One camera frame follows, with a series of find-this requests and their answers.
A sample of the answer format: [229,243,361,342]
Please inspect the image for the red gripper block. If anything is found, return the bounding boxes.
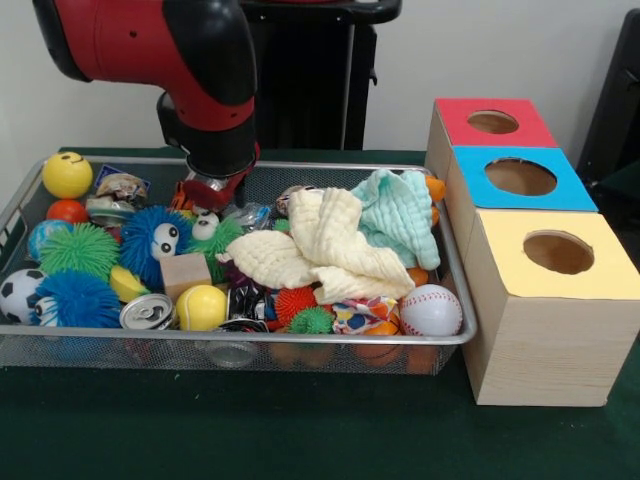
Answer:
[187,142,261,214]

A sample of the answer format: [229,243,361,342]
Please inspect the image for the cream waffle cloth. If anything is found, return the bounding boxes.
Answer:
[215,188,418,306]

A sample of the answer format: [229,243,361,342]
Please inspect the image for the blue spiky googly-eyed ball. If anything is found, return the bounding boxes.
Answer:
[29,269,123,329]
[119,204,194,291]

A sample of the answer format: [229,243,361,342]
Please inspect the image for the crushed printed soda can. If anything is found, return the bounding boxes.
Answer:
[84,193,137,227]

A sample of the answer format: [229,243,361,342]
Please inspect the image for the mint waffle cloth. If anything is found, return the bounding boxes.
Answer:
[349,168,442,270]

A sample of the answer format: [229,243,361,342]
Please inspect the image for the shallow clear mesh bin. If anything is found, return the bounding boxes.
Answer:
[0,154,479,376]

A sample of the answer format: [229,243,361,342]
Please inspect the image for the wooden three-hole box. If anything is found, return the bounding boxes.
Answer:
[423,97,640,407]

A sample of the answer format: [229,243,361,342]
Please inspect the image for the crushed clear plastic bottle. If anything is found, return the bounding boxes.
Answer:
[222,201,274,230]

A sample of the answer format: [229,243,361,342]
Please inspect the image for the yellow tennis ball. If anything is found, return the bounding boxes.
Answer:
[175,284,229,331]

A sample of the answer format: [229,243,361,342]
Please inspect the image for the silver-top soda can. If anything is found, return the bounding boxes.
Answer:
[118,293,176,331]

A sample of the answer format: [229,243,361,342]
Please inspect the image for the white baseball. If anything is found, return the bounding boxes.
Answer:
[398,283,464,336]

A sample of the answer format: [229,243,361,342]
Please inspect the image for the dark green tablecloth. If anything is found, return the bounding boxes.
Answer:
[589,160,640,204]
[0,145,640,480]

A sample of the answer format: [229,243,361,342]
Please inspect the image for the black-and-white soccer ball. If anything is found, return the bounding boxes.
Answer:
[0,268,46,325]

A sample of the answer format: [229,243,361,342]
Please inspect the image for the black floor stand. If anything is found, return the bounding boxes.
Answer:
[574,7,640,174]

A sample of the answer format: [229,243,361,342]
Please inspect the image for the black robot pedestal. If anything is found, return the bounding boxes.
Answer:
[239,0,404,151]

